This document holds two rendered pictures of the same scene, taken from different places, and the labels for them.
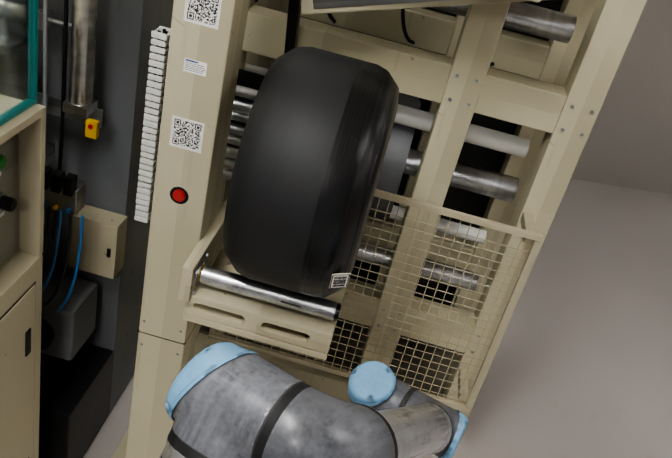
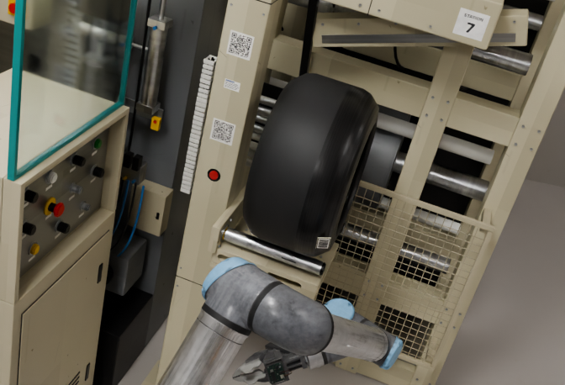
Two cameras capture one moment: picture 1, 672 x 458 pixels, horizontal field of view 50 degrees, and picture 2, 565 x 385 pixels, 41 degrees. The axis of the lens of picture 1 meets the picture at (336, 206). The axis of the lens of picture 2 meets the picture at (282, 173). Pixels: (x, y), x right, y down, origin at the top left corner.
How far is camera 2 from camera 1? 69 cm
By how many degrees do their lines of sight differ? 7
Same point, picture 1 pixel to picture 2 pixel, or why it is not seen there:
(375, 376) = (340, 308)
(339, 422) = (298, 303)
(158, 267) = (194, 227)
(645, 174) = not seen: outside the picture
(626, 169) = not seen: outside the picture
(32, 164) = (116, 146)
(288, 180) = (290, 168)
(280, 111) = (287, 120)
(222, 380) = (234, 275)
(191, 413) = (216, 292)
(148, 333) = (182, 277)
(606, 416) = not seen: outside the picture
